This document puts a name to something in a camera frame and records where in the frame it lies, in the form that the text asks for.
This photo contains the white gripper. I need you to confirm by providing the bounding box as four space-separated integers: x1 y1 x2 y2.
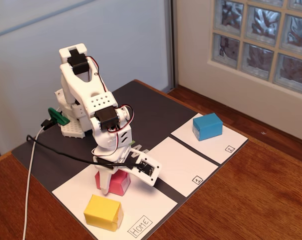
91 146 133 195

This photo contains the red paper box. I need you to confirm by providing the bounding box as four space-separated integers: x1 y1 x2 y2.
94 169 131 196

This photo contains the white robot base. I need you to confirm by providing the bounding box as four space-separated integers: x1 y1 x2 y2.
54 87 87 139

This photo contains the yellow paper box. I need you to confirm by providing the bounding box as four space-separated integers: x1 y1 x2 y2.
83 194 124 233

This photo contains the white paper marked HOME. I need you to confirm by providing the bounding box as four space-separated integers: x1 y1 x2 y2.
51 163 179 240

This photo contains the blue paper box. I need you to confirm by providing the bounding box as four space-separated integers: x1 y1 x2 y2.
192 112 224 142

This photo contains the black mat with lettering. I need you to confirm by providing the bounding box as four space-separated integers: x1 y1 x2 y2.
11 79 249 240

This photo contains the white paper marked 1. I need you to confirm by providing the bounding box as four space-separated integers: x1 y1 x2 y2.
140 136 219 198

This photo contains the green table clamp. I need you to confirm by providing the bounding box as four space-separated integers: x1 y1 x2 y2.
47 107 71 126

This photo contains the white paper marked 2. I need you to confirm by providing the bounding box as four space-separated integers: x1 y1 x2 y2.
170 112 243 165

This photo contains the glass block window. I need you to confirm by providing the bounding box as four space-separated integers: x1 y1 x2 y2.
207 0 302 97

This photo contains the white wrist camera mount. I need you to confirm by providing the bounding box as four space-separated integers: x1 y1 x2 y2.
125 149 162 187

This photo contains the black camera cable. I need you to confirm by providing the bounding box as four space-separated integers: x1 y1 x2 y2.
25 134 144 169

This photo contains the red white black servo wire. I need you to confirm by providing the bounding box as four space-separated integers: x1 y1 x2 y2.
107 104 135 151
87 56 109 94

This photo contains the white power cable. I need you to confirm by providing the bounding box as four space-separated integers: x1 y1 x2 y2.
22 119 53 240

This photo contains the grey metal door frame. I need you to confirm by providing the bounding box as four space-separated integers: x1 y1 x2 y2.
163 0 178 92

